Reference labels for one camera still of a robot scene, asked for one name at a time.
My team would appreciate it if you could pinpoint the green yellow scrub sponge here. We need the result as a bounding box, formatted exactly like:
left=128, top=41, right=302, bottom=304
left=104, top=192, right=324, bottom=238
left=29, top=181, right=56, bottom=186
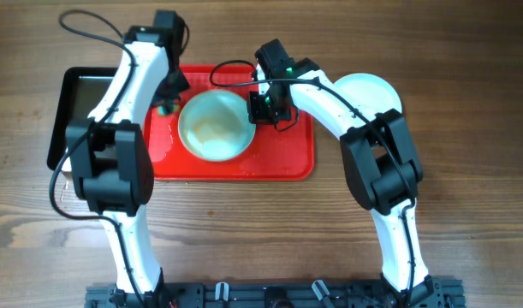
left=157, top=104, right=181, bottom=116

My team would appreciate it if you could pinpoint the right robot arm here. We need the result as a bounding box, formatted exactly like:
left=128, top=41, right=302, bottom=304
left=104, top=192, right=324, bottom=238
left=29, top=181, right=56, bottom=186
left=247, top=39, right=429, bottom=307

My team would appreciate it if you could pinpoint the light blue plate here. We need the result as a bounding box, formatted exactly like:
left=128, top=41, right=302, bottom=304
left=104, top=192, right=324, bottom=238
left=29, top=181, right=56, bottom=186
left=334, top=73, right=402, bottom=113
left=178, top=90, right=256, bottom=162

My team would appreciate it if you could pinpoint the black rectangular water basin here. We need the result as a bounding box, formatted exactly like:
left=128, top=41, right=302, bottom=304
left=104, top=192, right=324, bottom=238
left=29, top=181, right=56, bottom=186
left=46, top=67, right=116, bottom=170

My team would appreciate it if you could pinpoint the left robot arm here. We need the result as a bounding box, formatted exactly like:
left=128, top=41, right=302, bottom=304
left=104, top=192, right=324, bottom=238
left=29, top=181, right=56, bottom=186
left=61, top=10, right=190, bottom=307

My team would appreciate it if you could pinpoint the light blue plate top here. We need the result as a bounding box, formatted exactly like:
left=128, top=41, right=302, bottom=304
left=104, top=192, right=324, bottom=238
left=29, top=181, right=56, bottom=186
left=178, top=90, right=256, bottom=162

